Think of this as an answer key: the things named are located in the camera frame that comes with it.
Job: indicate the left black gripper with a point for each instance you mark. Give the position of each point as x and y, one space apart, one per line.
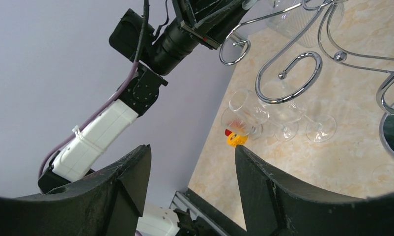
208 21

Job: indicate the red yellow toy block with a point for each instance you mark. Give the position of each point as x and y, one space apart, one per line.
234 139

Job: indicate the clear wine glass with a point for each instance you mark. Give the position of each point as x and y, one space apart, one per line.
319 128
284 116

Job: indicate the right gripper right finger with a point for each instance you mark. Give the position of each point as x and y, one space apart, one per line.
276 203

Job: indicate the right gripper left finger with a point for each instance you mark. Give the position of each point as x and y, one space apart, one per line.
107 202

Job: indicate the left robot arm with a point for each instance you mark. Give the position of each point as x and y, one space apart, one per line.
154 53

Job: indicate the chrome wine glass rack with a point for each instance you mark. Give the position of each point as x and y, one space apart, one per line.
380 96

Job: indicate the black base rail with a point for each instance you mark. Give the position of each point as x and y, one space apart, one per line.
202 211

